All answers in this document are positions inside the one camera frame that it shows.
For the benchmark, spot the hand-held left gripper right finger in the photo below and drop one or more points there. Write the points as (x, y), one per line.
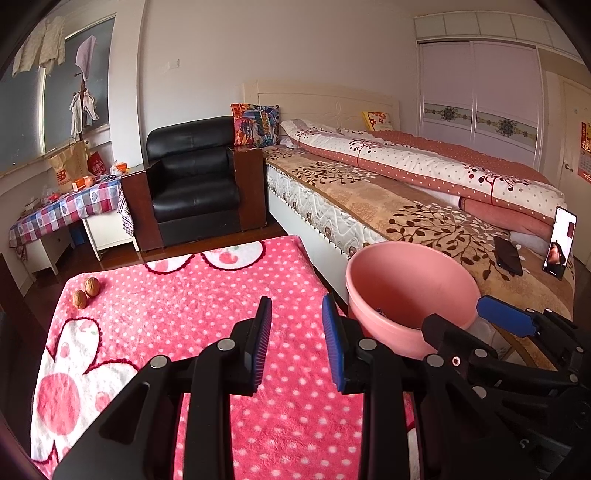
(333, 341)

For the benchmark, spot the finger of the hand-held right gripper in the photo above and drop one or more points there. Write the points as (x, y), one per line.
(443, 337)
(505, 314)

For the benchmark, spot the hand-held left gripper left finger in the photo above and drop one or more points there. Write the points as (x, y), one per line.
(261, 341)

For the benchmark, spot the pink plastic bin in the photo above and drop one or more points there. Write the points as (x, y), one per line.
(406, 277)

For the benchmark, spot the dark smartphone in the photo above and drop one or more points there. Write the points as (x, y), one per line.
(508, 256)

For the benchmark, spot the lit smartphone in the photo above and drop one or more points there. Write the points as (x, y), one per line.
(559, 244)

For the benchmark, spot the pink spotted blanket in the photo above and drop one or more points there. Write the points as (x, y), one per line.
(184, 295)

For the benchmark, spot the brown leaf bedspread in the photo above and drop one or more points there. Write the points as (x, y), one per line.
(369, 198)

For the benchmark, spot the black leather armchair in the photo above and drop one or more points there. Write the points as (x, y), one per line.
(194, 184)

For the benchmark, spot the brown walnut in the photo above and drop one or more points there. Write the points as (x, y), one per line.
(79, 299)
(93, 286)

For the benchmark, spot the white and pink quilt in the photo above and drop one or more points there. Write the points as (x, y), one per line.
(415, 161)

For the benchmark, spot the white door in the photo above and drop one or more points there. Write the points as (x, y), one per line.
(570, 138)

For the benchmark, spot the white cabinet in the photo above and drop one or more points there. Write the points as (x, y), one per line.
(108, 230)

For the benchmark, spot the blue storage box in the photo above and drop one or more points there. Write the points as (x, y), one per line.
(77, 236)

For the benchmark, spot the colourful patterned pillow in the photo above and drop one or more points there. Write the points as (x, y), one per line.
(254, 124)

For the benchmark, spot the tissue box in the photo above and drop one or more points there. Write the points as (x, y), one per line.
(119, 168)

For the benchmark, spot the yellow pillow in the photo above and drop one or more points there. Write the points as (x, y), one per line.
(377, 120)

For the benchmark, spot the white drawer unit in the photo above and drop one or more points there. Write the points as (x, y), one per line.
(46, 251)

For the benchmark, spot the checked tablecloth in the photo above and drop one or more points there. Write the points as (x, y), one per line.
(69, 207)

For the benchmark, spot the orange box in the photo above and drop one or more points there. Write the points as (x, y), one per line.
(84, 183)

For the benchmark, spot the white wardrobe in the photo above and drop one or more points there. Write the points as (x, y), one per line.
(480, 78)

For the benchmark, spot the red paper bag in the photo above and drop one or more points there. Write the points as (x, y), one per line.
(98, 165)

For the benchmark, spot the cream bed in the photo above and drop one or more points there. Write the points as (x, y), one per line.
(323, 99)

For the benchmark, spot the red plastic packet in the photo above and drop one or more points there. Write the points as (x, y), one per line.
(51, 197)

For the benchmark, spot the brown paper bag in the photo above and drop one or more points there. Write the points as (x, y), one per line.
(69, 166)

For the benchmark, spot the white garment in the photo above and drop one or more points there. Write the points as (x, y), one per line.
(83, 110)

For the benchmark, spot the wooden coat rack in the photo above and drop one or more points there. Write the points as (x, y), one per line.
(83, 87)

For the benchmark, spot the grey window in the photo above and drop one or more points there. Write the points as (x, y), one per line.
(27, 120)

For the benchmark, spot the pink garment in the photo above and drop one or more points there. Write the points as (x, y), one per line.
(87, 53)

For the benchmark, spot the cream knit sweater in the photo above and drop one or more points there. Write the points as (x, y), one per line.
(39, 44)

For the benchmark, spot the red wall calendar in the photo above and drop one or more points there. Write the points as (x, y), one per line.
(585, 152)

